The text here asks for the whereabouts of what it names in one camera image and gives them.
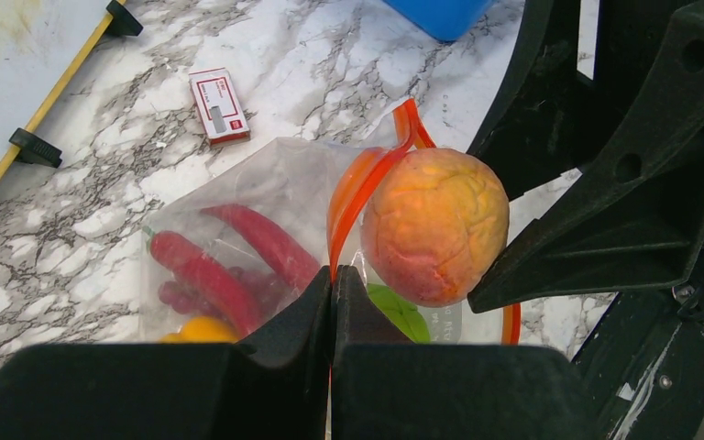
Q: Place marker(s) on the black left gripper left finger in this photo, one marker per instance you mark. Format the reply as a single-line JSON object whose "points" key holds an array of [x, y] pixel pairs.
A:
{"points": [[271, 385]]}

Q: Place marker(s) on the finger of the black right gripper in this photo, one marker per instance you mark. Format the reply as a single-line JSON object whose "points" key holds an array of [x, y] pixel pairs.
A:
{"points": [[539, 123]]}

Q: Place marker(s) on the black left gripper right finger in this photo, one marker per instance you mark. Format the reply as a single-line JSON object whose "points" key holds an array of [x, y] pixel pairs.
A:
{"points": [[384, 386]]}

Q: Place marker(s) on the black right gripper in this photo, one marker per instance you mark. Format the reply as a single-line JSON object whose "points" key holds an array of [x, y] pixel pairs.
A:
{"points": [[633, 222]]}

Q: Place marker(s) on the green lime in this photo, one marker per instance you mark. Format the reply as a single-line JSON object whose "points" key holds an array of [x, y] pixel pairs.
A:
{"points": [[403, 314]]}

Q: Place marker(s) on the yellow bell pepper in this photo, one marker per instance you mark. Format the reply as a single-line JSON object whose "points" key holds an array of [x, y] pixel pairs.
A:
{"points": [[203, 329]]}

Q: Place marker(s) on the peach fruit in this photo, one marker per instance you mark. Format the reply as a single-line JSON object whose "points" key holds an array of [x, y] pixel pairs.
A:
{"points": [[435, 225]]}

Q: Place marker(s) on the clear zip bag orange zipper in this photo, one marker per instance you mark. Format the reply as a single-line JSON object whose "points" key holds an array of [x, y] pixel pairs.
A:
{"points": [[317, 192]]}

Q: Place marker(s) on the blue plastic bin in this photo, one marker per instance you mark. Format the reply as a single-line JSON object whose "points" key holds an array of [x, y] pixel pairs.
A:
{"points": [[443, 20]]}

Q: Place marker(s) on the red white staple box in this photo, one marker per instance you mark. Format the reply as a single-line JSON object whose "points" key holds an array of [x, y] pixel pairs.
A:
{"points": [[218, 107]]}

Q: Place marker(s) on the small whiteboard yellow frame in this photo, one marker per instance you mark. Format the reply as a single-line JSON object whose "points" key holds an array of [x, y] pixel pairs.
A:
{"points": [[42, 45]]}

